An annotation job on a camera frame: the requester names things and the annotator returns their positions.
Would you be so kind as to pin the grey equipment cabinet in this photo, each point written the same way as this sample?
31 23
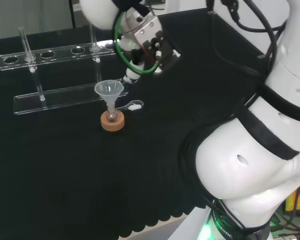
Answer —
76 12

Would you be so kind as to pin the clear weighing funnel with powder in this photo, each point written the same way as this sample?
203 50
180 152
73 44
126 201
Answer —
135 107

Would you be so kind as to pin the clear acrylic funnel stand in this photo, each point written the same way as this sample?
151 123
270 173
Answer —
65 98

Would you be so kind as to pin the black bench cloth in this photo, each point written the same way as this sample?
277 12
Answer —
90 175

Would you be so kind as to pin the small glass round-bottom flask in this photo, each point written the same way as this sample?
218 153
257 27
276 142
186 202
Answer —
112 118

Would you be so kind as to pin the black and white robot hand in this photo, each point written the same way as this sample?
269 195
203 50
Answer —
146 28

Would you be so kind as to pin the clear plastic funnel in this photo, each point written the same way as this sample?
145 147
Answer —
107 93

